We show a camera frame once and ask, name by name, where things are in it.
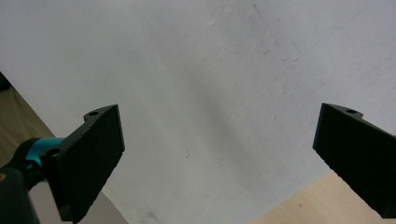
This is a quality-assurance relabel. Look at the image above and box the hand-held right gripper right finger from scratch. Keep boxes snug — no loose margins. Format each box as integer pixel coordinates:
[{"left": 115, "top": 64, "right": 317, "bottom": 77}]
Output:
[{"left": 312, "top": 103, "right": 396, "bottom": 219}]

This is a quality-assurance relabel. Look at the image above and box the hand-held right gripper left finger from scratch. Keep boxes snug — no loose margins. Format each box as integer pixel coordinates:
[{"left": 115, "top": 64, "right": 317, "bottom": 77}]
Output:
[{"left": 39, "top": 104, "right": 126, "bottom": 224}]

